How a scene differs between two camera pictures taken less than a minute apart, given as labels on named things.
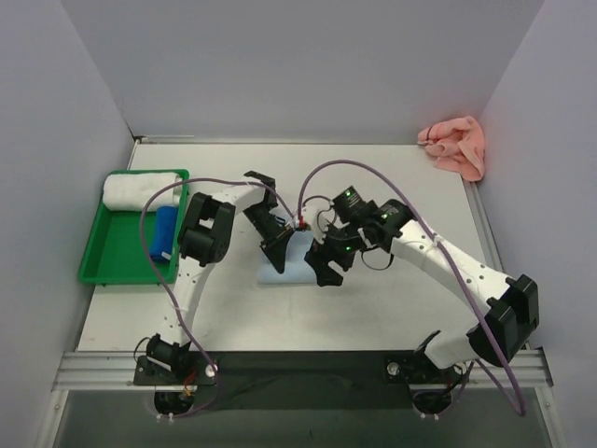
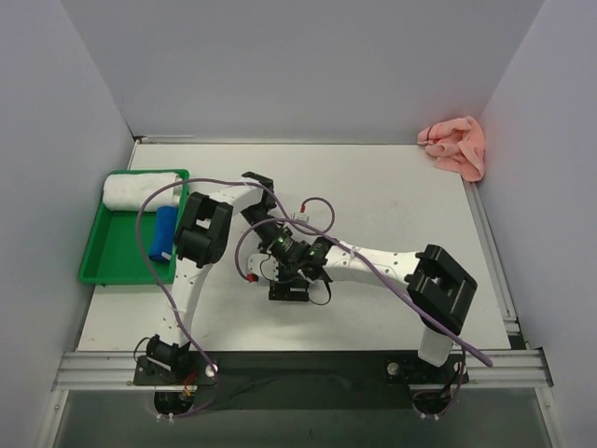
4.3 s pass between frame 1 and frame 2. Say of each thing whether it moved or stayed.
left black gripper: stayed
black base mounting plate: stayed
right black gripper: moved
